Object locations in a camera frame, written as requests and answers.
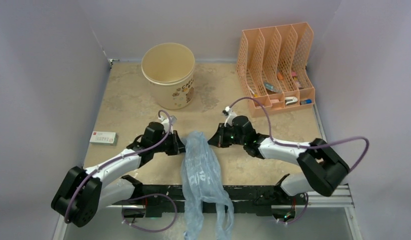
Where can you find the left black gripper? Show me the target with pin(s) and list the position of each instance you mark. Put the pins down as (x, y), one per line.
(177, 146)

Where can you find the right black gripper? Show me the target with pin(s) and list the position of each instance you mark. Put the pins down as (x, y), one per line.
(219, 139)

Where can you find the blue plastic trash bag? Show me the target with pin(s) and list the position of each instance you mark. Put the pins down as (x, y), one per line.
(202, 183)

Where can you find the beige paper trash bin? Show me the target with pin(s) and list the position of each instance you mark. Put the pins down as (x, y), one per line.
(169, 69)

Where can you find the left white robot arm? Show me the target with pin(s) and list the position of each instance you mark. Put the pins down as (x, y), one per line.
(84, 191)

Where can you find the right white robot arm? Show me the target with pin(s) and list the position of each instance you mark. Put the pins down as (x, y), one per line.
(322, 169)

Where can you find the white red small box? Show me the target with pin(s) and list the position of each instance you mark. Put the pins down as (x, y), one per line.
(103, 138)

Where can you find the white stapler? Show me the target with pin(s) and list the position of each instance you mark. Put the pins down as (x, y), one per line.
(290, 100)

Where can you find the orange item in rack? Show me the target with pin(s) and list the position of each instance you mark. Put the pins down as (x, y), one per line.
(279, 76)

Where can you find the orange file organizer rack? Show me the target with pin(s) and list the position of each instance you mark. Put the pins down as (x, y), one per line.
(267, 50)

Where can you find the blue small item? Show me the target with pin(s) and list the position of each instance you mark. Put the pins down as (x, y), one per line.
(305, 102)

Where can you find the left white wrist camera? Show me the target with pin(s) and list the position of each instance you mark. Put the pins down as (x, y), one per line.
(168, 123)

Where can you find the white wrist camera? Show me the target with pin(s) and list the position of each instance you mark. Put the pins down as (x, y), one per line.
(230, 115)
(168, 123)

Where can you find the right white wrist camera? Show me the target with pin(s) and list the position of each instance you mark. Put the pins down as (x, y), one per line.
(230, 115)

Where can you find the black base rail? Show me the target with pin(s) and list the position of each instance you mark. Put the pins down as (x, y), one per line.
(261, 200)

